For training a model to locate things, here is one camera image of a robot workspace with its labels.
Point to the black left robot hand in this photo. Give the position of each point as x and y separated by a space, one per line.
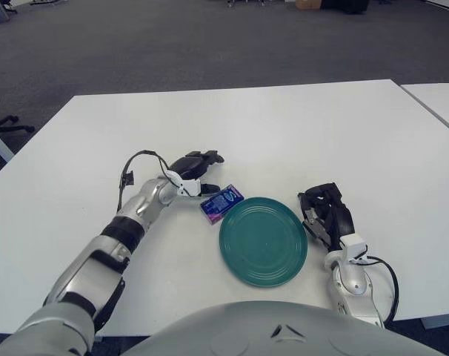
189 165

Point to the large black object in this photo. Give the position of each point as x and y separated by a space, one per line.
345 5

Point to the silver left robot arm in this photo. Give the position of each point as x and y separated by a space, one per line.
83 267

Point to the black stand feet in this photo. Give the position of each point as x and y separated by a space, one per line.
48 3

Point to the green ribbed plate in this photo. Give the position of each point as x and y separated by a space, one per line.
263 244

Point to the black office chair base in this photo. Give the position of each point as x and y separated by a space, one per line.
13 128

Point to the brown cardboard box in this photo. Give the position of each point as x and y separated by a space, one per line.
308 3

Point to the grey robot torso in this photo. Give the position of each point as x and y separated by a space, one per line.
228 333

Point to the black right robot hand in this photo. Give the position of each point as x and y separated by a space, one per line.
341 219

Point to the blue gum pack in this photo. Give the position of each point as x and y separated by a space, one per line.
221 204

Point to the black chair casters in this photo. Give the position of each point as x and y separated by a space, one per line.
231 3
263 3

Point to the white table leg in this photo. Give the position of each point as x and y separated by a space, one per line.
0 146

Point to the white table frame beam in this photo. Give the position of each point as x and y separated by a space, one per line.
441 322

